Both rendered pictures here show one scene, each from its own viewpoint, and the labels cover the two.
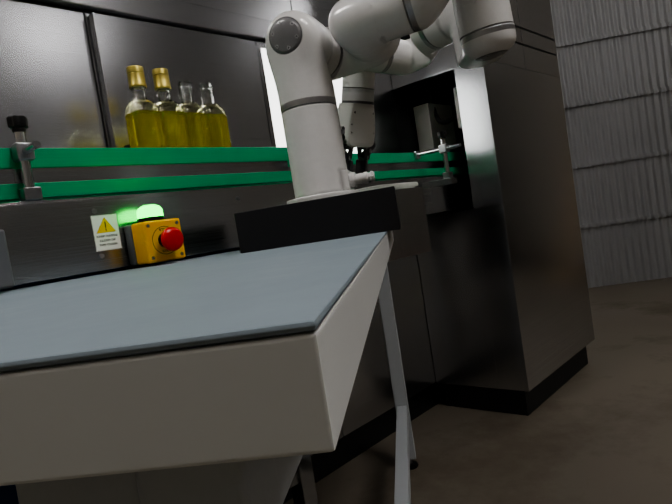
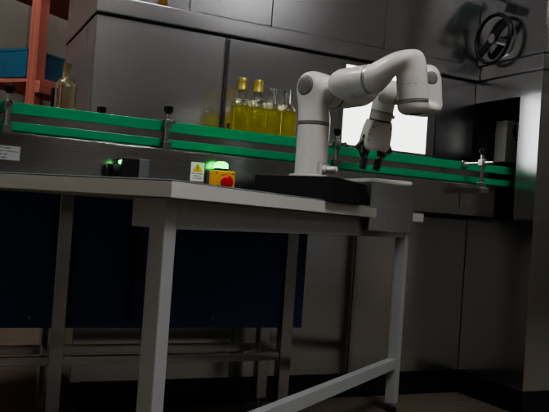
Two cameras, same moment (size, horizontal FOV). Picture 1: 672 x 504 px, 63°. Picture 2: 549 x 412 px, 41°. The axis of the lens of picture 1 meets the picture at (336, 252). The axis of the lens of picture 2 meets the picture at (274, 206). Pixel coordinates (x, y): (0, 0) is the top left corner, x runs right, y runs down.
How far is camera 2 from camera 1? 1.28 m
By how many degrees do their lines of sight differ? 22
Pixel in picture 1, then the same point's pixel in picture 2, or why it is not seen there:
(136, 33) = (255, 51)
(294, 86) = (304, 113)
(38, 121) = (185, 101)
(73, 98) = (207, 89)
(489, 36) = (405, 105)
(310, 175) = (301, 162)
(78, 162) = (193, 132)
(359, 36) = (340, 92)
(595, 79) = not seen: outside the picture
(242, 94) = not seen: hidden behind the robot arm
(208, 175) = (265, 150)
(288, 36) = (305, 86)
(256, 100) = not seen: hidden behind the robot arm
